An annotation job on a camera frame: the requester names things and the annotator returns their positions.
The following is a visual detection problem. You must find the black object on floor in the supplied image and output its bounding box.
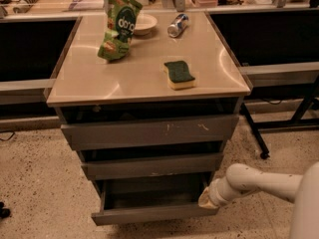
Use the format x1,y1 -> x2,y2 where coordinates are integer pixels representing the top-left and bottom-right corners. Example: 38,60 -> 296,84
0,202 -> 11,219

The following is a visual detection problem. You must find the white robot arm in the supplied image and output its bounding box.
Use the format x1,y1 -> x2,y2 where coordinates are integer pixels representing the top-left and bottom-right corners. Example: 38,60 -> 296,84
198,162 -> 319,239

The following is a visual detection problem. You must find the grey middle drawer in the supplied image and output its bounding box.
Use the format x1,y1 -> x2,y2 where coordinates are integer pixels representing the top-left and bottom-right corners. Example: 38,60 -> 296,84
82,152 -> 223,180

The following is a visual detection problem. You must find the black table leg frame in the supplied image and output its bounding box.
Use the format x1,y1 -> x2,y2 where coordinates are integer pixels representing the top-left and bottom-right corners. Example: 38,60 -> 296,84
240,77 -> 319,159

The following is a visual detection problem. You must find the grey drawer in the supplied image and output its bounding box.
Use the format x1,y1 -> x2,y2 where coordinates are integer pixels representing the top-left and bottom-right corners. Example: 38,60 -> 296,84
92,172 -> 216,225
61,115 -> 238,150
82,152 -> 223,180

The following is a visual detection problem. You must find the grey drawer cabinet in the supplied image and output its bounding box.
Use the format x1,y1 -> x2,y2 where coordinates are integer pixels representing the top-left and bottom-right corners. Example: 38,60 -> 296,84
46,10 -> 251,227

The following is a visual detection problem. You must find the black floor cable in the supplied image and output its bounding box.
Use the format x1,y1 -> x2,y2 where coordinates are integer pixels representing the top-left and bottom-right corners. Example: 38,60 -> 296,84
0,131 -> 16,142

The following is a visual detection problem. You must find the green yellow sponge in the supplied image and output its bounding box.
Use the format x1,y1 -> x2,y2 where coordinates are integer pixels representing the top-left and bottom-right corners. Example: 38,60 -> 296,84
163,61 -> 195,91

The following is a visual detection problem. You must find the white bowl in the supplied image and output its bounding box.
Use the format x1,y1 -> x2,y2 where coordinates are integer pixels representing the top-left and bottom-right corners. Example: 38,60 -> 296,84
134,14 -> 158,36

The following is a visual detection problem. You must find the green chip bag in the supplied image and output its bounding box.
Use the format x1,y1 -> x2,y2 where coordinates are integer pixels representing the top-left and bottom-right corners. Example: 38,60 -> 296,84
98,0 -> 143,61

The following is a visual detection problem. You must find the silver soda can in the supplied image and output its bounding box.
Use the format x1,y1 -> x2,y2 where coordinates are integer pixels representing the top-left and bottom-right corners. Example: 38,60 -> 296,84
167,14 -> 188,38

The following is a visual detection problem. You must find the grey bottom drawer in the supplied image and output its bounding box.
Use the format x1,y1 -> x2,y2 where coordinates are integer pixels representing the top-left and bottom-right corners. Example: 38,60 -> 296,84
92,172 -> 216,225

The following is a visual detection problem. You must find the grey top drawer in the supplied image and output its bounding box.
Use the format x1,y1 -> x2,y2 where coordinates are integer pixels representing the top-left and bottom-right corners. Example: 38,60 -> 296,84
61,115 -> 238,150

